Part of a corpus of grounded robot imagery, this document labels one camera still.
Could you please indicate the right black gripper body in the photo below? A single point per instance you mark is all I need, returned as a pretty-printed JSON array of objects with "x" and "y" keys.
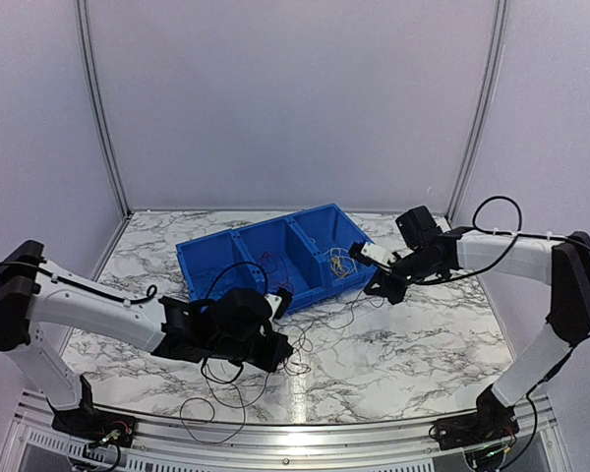
[{"x": 396, "y": 293}]

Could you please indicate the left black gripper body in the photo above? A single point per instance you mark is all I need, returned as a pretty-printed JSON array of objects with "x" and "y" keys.
[{"x": 268, "y": 361}]

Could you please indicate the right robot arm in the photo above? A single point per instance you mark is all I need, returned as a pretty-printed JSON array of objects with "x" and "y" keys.
[{"x": 437, "y": 256}]

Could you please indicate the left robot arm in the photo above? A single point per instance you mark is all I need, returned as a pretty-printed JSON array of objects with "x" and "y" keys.
[{"x": 237, "y": 327}]

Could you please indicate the blue three-compartment plastic bin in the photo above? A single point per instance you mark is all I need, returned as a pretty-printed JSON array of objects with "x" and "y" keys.
[{"x": 306, "y": 252}]

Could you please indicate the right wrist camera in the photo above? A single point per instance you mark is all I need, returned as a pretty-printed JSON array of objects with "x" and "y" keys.
[{"x": 368, "y": 254}]

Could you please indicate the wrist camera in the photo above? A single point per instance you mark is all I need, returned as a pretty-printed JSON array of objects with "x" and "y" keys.
[
  {"x": 368, "y": 254},
  {"x": 279, "y": 302}
]

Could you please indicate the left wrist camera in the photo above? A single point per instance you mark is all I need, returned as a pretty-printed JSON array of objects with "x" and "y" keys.
[{"x": 279, "y": 302}]

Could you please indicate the aluminium front rail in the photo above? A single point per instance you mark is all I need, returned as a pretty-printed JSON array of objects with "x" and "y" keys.
[{"x": 171, "y": 444}]

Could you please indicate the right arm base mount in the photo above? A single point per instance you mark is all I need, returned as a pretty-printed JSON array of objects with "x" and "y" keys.
[{"x": 467, "y": 430}]

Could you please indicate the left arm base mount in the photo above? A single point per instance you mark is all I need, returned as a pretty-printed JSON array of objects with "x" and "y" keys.
[{"x": 96, "y": 425}]

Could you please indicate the left aluminium frame post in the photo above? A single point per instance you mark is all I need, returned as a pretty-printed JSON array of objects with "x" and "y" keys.
[{"x": 95, "y": 96}]

